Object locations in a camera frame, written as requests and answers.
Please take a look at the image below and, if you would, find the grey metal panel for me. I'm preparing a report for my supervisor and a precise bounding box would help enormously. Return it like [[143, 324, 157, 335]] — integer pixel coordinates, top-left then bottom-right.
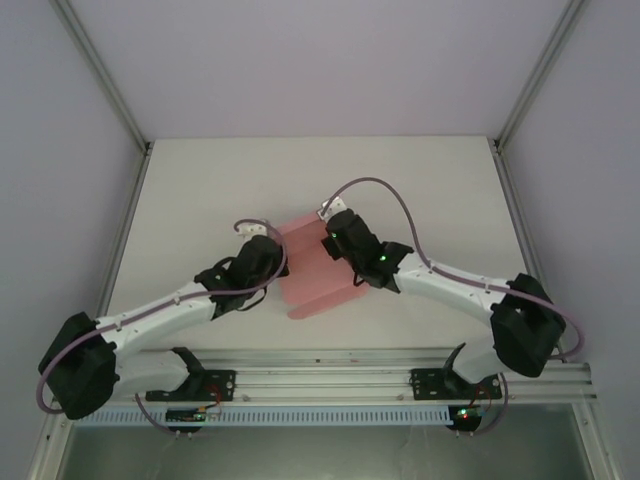
[[62, 403, 594, 480]]

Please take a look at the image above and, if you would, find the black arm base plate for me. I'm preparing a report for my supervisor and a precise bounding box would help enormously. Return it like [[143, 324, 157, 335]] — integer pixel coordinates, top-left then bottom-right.
[[143, 368, 237, 404], [409, 367, 504, 402]]

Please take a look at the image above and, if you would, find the pink paper box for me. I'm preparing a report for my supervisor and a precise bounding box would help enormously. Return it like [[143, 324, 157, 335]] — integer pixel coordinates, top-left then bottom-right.
[[276, 212, 370, 322]]

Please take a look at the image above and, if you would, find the aluminium mounting rail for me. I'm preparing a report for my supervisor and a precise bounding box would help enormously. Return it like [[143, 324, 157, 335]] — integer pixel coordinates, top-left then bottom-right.
[[112, 346, 599, 402]]

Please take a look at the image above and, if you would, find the thin red wire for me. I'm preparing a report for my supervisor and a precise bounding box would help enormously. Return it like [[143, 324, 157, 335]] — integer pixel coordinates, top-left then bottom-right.
[[469, 383, 502, 416], [206, 383, 227, 416]]

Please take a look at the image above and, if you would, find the aluminium frame post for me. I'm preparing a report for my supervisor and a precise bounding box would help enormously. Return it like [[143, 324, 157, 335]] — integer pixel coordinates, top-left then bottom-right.
[[492, 0, 589, 154], [48, 0, 154, 156]]

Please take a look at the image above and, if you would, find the light blue slotted cable duct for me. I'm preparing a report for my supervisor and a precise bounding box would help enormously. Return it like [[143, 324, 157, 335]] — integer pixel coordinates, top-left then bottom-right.
[[74, 406, 451, 428]]

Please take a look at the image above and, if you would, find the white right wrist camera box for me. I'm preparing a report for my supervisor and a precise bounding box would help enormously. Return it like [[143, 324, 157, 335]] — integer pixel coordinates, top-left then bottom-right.
[[316, 195, 348, 219]]

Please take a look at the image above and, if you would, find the aluminium table side rail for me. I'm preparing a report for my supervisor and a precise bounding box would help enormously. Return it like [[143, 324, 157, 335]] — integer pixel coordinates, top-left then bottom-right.
[[27, 147, 153, 480], [492, 147, 619, 480]]

